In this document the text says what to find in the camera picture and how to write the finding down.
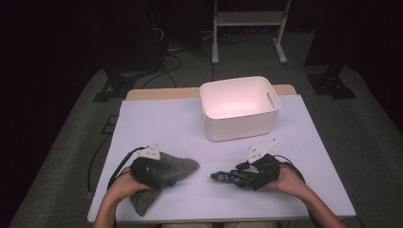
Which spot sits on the white plastic bin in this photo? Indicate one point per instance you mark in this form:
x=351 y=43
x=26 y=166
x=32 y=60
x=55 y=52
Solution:
x=240 y=126

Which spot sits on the wooden table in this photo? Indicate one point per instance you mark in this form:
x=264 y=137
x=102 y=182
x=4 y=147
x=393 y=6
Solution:
x=158 y=93

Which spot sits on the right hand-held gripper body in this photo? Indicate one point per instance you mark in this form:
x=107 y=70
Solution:
x=266 y=171

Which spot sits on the white table mat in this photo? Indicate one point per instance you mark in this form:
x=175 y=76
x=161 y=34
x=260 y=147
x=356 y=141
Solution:
x=190 y=133

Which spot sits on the black stand base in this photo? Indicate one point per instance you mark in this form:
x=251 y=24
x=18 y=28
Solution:
x=331 y=85
x=115 y=87

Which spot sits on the white metal stand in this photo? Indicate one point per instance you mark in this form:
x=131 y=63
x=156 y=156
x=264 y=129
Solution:
x=250 y=18

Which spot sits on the person's left hand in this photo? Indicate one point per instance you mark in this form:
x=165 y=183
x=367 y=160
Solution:
x=125 y=186

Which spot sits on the person's right hand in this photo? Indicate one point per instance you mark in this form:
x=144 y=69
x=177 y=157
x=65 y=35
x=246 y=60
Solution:
x=290 y=182

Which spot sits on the grey fuzzy sock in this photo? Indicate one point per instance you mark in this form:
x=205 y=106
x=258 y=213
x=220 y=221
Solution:
x=180 y=166

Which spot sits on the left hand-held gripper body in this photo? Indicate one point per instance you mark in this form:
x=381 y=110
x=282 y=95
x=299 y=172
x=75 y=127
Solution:
x=147 y=171

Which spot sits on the black floor frame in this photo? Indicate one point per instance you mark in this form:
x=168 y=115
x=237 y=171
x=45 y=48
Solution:
x=105 y=128

